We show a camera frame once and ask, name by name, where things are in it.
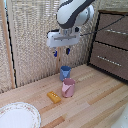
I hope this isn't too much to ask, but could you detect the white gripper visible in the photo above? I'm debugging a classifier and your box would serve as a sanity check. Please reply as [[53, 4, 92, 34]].
[[46, 28, 82, 58]]

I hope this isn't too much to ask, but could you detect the bright blue vase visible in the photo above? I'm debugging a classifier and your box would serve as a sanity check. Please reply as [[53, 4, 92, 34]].
[[59, 65, 72, 82]]

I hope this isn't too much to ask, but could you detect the pink vase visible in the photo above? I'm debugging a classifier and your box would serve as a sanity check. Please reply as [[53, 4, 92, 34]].
[[61, 78, 76, 99]]

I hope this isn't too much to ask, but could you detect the beige bamboo screen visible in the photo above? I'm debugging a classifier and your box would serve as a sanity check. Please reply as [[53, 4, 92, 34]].
[[6, 0, 128, 88]]

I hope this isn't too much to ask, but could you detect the yellow rectangular block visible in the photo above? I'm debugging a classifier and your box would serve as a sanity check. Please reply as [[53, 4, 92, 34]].
[[46, 91, 62, 104]]

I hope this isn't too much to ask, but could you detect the dark brown drawer cabinet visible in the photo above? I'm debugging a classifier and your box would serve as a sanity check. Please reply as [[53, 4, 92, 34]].
[[87, 9, 128, 83]]

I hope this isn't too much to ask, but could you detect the white floral rim plate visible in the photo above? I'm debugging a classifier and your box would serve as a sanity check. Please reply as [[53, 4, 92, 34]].
[[0, 101, 42, 128]]

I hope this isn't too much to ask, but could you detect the pale grey round object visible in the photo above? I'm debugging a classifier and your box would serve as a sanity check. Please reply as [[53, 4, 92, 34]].
[[111, 103, 128, 128]]

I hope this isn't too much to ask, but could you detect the long silver drawer handle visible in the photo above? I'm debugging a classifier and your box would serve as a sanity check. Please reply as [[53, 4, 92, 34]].
[[106, 28, 128, 36], [97, 55, 123, 68]]

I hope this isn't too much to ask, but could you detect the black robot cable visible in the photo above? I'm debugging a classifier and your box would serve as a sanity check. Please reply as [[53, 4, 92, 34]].
[[79, 14, 128, 37]]

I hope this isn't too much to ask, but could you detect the wooden post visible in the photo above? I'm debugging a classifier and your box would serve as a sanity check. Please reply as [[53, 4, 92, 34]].
[[0, 0, 17, 90]]

